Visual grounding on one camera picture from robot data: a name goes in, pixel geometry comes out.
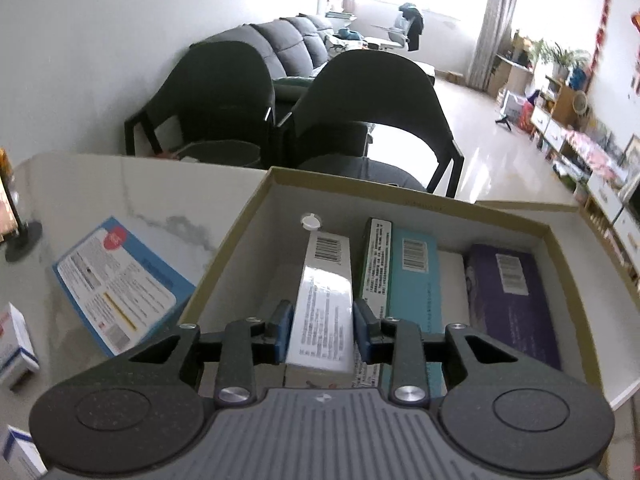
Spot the black dining chair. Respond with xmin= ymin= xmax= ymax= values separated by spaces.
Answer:
xmin=124 ymin=40 xmax=277 ymax=168
xmin=277 ymin=50 xmax=466 ymax=198

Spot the wooden open cabinet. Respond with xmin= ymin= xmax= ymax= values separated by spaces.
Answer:
xmin=545 ymin=75 xmax=588 ymax=128

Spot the large blue box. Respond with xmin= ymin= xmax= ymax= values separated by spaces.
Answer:
xmin=52 ymin=216 xmax=197 ymax=358

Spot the light wooden side desk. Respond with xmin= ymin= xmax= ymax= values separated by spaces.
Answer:
xmin=487 ymin=55 xmax=533 ymax=101

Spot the dark jacket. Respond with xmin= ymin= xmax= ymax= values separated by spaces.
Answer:
xmin=397 ymin=4 xmax=426 ymax=52

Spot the dark purple box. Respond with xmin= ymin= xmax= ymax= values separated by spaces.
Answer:
xmin=462 ymin=244 xmax=563 ymax=371

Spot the red firecracker string decoration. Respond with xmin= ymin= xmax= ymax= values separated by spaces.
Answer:
xmin=590 ymin=0 xmax=613 ymax=78

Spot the low white drawer cabinet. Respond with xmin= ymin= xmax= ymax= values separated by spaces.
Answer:
xmin=530 ymin=105 xmax=640 ymax=271

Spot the narrow green-white box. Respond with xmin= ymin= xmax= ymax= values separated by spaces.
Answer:
xmin=352 ymin=217 xmax=396 ymax=388

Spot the white barcode medicine box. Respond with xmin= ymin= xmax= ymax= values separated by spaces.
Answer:
xmin=285 ymin=232 xmax=356 ymax=388

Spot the dark grey ottoman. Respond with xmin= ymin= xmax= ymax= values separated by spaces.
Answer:
xmin=410 ymin=60 xmax=436 ymax=86

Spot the pink cloth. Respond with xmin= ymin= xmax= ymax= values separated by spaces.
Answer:
xmin=562 ymin=127 xmax=626 ymax=181

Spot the white office chair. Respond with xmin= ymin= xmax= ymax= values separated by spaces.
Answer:
xmin=370 ymin=2 xmax=426 ymax=53

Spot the round black phone stand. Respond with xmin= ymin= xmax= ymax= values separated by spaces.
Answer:
xmin=4 ymin=222 xmax=45 ymax=262

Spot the grey sofa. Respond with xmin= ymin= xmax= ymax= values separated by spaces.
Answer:
xmin=190 ymin=14 xmax=341 ymax=111

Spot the teal long medicine box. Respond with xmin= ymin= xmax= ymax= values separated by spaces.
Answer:
xmin=387 ymin=227 xmax=446 ymax=396

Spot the potted green plant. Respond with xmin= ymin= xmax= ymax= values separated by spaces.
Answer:
xmin=532 ymin=37 xmax=591 ymax=81

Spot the plain white medicine box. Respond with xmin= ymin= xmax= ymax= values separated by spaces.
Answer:
xmin=437 ymin=250 xmax=473 ymax=331

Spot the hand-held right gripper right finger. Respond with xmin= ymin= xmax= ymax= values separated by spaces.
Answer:
xmin=352 ymin=300 xmax=523 ymax=407

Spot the tan cardboard box lid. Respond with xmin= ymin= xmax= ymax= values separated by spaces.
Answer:
xmin=472 ymin=200 xmax=640 ymax=408

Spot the black smartphone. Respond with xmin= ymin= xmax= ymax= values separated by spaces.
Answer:
xmin=0 ymin=147 xmax=23 ymax=243

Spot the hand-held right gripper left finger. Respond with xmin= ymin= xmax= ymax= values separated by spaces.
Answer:
xmin=117 ymin=300 xmax=295 ymax=407

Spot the white marble desktop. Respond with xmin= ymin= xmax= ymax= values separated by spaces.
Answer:
xmin=0 ymin=152 xmax=640 ymax=480

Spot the tan cardboard box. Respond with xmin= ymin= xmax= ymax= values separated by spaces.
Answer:
xmin=177 ymin=166 xmax=618 ymax=411

